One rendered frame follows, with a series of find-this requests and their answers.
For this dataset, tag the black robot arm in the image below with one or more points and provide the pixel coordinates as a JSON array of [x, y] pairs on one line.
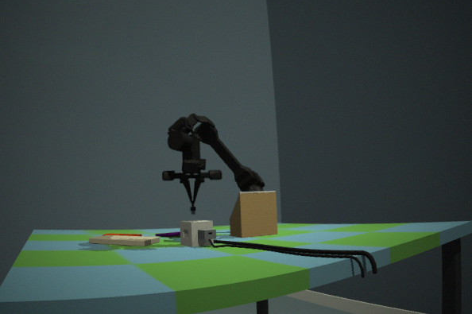
[[179, 140]]

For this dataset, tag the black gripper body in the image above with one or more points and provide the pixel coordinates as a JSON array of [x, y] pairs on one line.
[[211, 175]]

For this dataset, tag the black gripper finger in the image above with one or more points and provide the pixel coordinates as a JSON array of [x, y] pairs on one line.
[[187, 187], [196, 188]]

